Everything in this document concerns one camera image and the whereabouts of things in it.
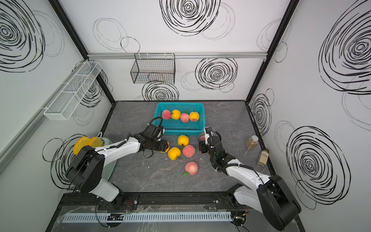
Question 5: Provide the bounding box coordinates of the right yellow toast slice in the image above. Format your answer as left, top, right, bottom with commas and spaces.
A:
88, 137, 104, 148

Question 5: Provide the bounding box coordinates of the yellow peach top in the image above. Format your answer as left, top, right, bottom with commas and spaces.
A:
177, 135, 189, 149

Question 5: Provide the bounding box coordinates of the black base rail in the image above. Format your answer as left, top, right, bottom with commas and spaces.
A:
59, 190, 293, 211

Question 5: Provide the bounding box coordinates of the yellow red peach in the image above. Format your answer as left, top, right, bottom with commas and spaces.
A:
189, 112, 200, 122

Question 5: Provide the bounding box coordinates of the white slotted cable duct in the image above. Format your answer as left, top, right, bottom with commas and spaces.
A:
62, 212, 233, 224

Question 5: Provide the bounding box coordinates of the black wire wall basket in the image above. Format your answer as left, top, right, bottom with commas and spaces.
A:
130, 53, 176, 84

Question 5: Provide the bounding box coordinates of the teal plastic basket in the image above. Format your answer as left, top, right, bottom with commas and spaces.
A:
154, 101, 206, 136

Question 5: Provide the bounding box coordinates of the mint green toaster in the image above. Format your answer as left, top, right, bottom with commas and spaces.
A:
101, 137, 117, 181

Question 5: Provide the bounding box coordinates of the pink peach bottom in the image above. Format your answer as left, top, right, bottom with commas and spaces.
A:
182, 161, 198, 176

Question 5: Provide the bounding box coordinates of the brown spice jar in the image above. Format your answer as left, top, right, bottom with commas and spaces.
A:
245, 135, 259, 150

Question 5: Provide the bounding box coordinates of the left yellow toast slice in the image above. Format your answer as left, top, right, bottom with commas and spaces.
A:
73, 136, 90, 155

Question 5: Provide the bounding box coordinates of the yellow toast slice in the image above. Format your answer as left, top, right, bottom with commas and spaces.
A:
73, 136, 90, 155
88, 137, 104, 148

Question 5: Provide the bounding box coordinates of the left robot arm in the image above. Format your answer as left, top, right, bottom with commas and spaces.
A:
65, 124, 170, 203

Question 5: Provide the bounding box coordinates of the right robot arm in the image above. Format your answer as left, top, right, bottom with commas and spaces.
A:
199, 127, 301, 231

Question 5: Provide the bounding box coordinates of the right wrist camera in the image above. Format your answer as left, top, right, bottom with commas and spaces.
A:
204, 127, 212, 145

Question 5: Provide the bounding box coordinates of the white mesh wall shelf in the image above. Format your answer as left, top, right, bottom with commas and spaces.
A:
43, 61, 102, 120

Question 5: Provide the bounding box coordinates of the beige spice jar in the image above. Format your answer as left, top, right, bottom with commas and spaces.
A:
257, 149, 269, 167

